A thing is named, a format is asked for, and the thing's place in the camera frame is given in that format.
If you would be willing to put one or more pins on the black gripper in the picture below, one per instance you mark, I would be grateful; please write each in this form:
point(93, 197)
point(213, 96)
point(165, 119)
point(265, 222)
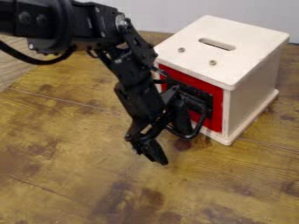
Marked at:
point(151, 111)

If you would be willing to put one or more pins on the white wooden box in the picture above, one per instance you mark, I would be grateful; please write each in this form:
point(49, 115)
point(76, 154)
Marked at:
point(229, 60)

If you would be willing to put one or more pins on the black metal drawer handle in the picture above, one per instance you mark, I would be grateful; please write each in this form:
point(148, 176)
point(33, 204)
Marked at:
point(197, 110)

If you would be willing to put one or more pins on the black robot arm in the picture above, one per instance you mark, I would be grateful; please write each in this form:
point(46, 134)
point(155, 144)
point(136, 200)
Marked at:
point(61, 26)

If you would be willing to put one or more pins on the red drawer front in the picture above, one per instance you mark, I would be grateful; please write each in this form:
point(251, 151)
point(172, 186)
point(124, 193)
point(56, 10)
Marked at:
point(201, 92)

